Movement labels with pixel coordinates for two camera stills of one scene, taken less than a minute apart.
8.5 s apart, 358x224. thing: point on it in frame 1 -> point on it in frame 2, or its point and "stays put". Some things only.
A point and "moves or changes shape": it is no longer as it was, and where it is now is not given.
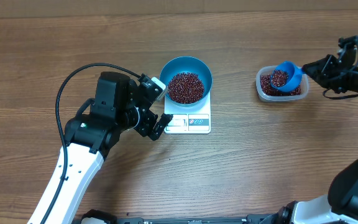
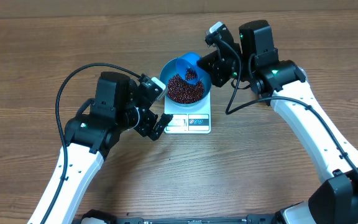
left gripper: [150, 119] stays put
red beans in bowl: [186, 88] stays put
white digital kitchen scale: [194, 119] stays put
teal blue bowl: [189, 65] stays put
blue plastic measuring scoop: [294, 78] moves or changes shape
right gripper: [324, 69] -> [215, 65]
